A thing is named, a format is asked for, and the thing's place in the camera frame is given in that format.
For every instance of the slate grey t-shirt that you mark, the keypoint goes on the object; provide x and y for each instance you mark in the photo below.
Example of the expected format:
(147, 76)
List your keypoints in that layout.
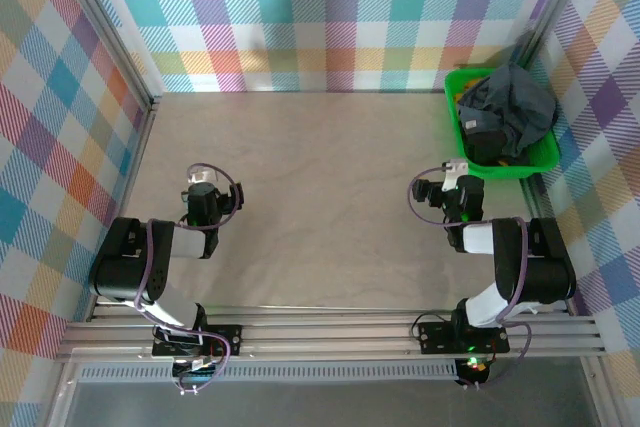
(525, 102)

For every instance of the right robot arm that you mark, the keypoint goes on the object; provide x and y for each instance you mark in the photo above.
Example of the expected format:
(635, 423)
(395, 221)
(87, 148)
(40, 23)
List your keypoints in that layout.
(545, 267)

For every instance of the green plastic basket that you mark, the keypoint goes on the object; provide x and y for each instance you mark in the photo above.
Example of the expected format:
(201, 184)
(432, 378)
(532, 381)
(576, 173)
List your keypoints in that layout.
(545, 157)

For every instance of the yellow t-shirt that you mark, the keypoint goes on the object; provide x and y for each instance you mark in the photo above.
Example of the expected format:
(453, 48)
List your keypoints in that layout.
(467, 83)

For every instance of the small controller board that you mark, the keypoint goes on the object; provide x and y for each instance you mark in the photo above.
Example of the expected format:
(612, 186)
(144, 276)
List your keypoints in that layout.
(475, 367)
(200, 369)

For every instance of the grey bottom panel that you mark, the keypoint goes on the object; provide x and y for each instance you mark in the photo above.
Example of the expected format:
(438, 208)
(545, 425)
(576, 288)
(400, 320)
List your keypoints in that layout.
(325, 404)

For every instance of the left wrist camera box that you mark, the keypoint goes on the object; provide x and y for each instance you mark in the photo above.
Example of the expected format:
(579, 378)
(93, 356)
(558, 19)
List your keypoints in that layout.
(201, 177)

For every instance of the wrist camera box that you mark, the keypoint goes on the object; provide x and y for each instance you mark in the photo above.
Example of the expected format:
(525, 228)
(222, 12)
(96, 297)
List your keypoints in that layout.
(201, 177)
(454, 169)

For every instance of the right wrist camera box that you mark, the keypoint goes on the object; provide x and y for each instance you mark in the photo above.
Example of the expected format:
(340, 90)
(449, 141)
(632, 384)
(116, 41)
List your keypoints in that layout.
(454, 169)

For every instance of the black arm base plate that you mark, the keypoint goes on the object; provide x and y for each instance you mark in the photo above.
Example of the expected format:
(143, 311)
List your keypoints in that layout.
(232, 339)
(430, 337)

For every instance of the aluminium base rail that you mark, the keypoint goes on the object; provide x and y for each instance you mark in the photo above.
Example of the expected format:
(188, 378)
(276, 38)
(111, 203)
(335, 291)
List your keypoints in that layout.
(325, 334)

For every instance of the aluminium frame post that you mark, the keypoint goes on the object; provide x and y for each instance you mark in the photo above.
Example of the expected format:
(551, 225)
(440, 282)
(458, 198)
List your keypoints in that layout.
(107, 42)
(555, 7)

